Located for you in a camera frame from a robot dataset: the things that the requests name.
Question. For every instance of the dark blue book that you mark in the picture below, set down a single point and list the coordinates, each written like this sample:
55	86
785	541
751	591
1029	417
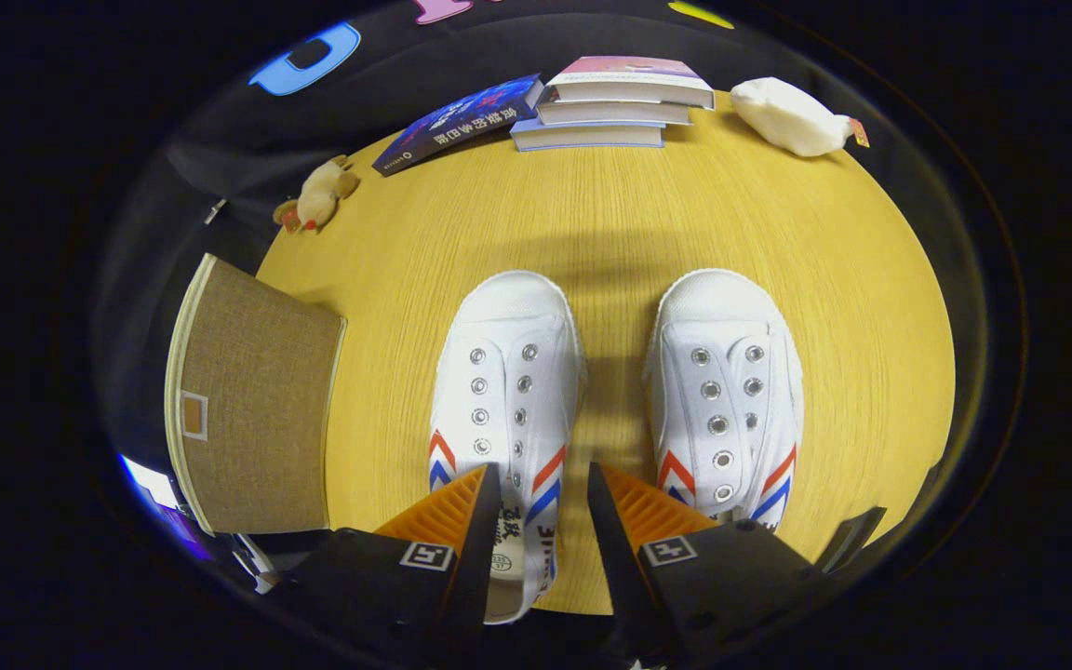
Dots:
462	121

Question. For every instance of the white book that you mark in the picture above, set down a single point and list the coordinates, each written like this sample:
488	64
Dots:
610	113

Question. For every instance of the pink cover book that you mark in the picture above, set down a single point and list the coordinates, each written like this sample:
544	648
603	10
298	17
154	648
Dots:
629	76

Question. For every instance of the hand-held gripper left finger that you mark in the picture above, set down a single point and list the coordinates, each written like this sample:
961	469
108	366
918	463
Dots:
480	549

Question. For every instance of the white canvas shoe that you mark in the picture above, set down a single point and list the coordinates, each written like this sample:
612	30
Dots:
727	372
503	372

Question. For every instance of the beige fabric storage box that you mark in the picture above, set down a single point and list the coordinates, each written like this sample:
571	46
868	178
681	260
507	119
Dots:
252	409

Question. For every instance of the tan plush dog toy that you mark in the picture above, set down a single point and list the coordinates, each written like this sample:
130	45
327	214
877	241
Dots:
317	197

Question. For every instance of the computer monitor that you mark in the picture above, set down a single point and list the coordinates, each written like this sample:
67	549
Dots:
159	493

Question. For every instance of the white plush toy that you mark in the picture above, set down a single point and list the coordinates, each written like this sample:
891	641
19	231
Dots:
787	116

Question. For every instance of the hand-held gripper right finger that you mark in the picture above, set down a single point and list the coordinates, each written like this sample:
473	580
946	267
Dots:
612	549

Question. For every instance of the pale blue book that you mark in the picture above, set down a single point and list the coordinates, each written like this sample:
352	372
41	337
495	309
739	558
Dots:
582	136

